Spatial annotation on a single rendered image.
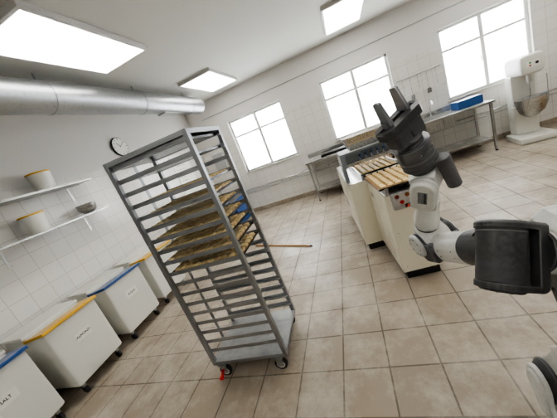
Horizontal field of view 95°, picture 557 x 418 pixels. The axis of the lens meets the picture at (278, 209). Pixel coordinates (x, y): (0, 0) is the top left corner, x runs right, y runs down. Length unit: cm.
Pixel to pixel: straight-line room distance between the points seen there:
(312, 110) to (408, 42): 216
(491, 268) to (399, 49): 581
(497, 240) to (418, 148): 25
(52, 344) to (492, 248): 322
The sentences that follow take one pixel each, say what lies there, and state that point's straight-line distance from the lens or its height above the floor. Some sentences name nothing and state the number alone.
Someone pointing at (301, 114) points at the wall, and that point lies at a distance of 617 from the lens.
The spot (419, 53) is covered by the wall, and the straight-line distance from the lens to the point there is 637.
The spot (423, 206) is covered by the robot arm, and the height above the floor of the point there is 128.
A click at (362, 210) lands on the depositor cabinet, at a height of 51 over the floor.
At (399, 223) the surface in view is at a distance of 240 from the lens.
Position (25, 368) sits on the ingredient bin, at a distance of 321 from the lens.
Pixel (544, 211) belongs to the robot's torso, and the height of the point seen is 123.
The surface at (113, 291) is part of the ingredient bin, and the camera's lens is 359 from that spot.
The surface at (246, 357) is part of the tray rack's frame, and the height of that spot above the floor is 15.
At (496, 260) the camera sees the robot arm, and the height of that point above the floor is 120.
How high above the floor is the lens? 159
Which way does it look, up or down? 15 degrees down
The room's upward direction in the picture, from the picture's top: 21 degrees counter-clockwise
